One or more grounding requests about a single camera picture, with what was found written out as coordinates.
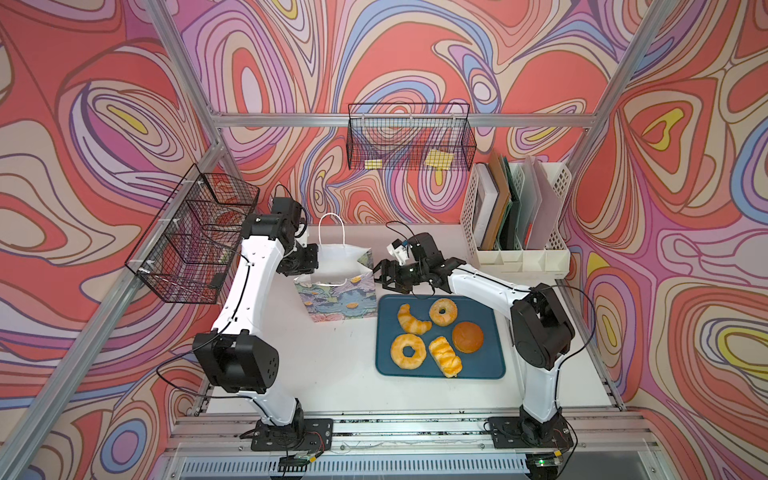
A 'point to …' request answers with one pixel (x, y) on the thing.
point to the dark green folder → (507, 237)
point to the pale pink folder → (540, 204)
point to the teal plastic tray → (489, 362)
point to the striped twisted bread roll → (444, 356)
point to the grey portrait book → (486, 195)
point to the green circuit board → (293, 463)
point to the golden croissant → (410, 324)
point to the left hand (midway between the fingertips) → (314, 268)
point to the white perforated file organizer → (554, 260)
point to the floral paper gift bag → (344, 286)
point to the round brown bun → (468, 337)
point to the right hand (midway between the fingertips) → (376, 289)
